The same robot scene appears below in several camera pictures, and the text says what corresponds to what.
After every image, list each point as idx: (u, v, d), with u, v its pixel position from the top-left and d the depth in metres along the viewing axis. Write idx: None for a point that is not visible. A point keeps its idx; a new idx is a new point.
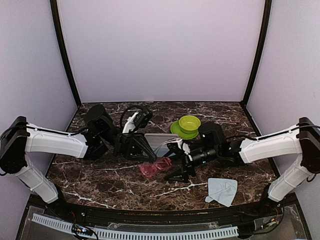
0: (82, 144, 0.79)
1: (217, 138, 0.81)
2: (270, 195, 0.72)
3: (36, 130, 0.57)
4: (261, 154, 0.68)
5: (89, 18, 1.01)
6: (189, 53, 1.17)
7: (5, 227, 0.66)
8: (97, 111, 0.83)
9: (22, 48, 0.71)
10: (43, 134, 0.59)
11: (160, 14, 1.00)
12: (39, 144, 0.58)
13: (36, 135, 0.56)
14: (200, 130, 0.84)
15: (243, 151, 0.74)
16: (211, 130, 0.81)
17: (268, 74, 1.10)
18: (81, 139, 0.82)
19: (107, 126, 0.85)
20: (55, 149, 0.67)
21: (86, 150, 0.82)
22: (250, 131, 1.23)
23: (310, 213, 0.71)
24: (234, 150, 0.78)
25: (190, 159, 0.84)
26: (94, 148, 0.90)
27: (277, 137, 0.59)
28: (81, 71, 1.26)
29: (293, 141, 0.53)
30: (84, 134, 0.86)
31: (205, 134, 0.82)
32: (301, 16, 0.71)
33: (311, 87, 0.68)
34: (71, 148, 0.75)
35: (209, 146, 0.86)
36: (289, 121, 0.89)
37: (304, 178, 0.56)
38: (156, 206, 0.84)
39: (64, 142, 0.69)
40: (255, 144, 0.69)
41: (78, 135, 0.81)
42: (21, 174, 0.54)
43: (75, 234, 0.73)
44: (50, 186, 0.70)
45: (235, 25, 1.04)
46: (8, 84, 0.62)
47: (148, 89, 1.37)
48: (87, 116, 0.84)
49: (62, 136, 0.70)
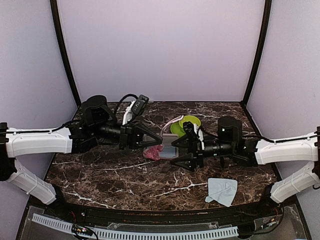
0: (66, 140, 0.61)
1: (236, 136, 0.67)
2: (272, 195, 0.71)
3: (16, 133, 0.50)
4: (278, 156, 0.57)
5: (89, 18, 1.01)
6: (189, 53, 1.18)
7: (5, 228, 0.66)
8: (97, 99, 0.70)
9: (22, 48, 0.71)
10: (22, 137, 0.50)
11: (160, 16, 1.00)
12: (20, 149, 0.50)
13: (13, 140, 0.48)
14: (218, 123, 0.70)
15: (258, 153, 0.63)
16: (233, 126, 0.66)
17: (268, 74, 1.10)
18: (66, 133, 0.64)
19: (105, 117, 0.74)
20: (38, 149, 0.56)
21: (72, 143, 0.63)
22: (250, 131, 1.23)
23: (310, 213, 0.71)
24: (249, 150, 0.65)
25: (201, 148, 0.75)
26: (82, 139, 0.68)
27: (295, 142, 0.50)
28: (81, 71, 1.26)
29: (310, 148, 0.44)
30: (69, 127, 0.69)
31: (224, 129, 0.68)
32: (301, 17, 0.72)
33: (311, 87, 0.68)
34: (56, 145, 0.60)
35: (224, 142, 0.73)
36: (288, 121, 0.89)
37: (313, 184, 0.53)
38: (156, 206, 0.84)
39: (45, 140, 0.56)
40: (273, 146, 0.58)
41: (62, 129, 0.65)
42: (12, 179, 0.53)
43: (75, 234, 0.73)
44: (45, 187, 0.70)
45: (236, 25, 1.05)
46: (8, 84, 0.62)
47: (148, 90, 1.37)
48: (83, 103, 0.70)
49: (43, 133, 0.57)
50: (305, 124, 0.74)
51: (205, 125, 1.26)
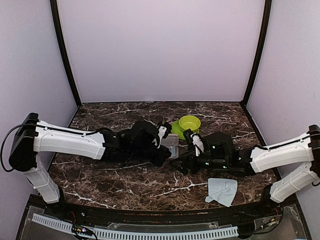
0: (98, 146, 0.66)
1: (227, 149, 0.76)
2: (272, 197, 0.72)
3: (46, 129, 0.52)
4: (272, 163, 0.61)
5: (89, 19, 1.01)
6: (189, 53, 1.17)
7: (6, 228, 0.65)
8: (152, 126, 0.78)
9: (22, 48, 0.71)
10: (53, 134, 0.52)
11: (160, 15, 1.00)
12: (50, 145, 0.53)
13: (43, 135, 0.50)
14: (209, 141, 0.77)
15: (254, 162, 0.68)
16: (222, 141, 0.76)
17: (268, 74, 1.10)
18: (99, 139, 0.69)
19: (149, 139, 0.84)
20: (67, 150, 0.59)
21: (103, 151, 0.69)
22: (250, 131, 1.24)
23: (310, 213, 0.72)
24: (244, 162, 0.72)
25: (196, 154, 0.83)
26: (114, 150, 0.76)
27: (288, 146, 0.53)
28: (82, 71, 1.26)
29: (304, 150, 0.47)
30: (103, 132, 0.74)
31: (215, 146, 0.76)
32: (301, 17, 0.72)
33: (310, 87, 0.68)
34: (86, 149, 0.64)
35: (217, 157, 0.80)
36: (288, 121, 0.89)
37: (311, 182, 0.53)
38: (156, 206, 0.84)
39: (78, 143, 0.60)
40: (266, 153, 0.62)
41: (95, 135, 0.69)
42: (29, 173, 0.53)
43: (75, 234, 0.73)
44: (54, 189, 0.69)
45: (236, 25, 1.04)
46: (8, 84, 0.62)
47: (148, 90, 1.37)
48: (136, 123, 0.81)
49: (78, 136, 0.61)
50: (305, 124, 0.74)
51: (205, 125, 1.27)
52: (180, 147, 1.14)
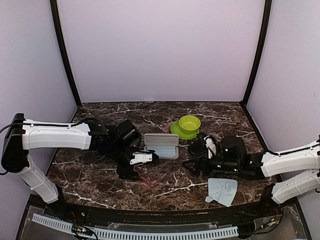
0: (85, 135, 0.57)
1: (240, 153, 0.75)
2: (274, 197, 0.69)
3: (33, 126, 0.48)
4: (281, 169, 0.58)
5: (89, 19, 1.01)
6: (188, 53, 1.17)
7: (6, 228, 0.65)
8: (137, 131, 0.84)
9: (21, 48, 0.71)
10: (39, 129, 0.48)
11: (159, 15, 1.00)
12: (38, 141, 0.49)
13: (29, 132, 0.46)
14: (222, 144, 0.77)
15: (264, 166, 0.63)
16: (235, 145, 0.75)
17: (268, 74, 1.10)
18: (84, 128, 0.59)
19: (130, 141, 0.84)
20: (59, 144, 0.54)
21: (91, 140, 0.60)
22: (250, 131, 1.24)
23: (309, 213, 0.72)
24: (255, 165, 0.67)
25: (209, 157, 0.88)
26: (101, 137, 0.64)
27: (298, 152, 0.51)
28: (82, 71, 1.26)
29: (313, 157, 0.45)
30: (87, 122, 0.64)
31: (227, 149, 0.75)
32: (301, 17, 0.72)
33: (310, 87, 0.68)
34: (75, 141, 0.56)
35: (229, 160, 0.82)
36: (289, 121, 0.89)
37: (317, 186, 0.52)
38: (156, 206, 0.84)
39: (65, 136, 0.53)
40: (277, 158, 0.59)
41: (81, 124, 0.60)
42: (22, 173, 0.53)
43: (75, 234, 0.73)
44: (51, 187, 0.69)
45: (236, 25, 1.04)
46: (8, 85, 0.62)
47: (148, 89, 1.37)
48: (128, 120, 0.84)
49: (62, 127, 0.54)
50: (305, 125, 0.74)
51: (205, 125, 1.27)
52: (179, 147, 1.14)
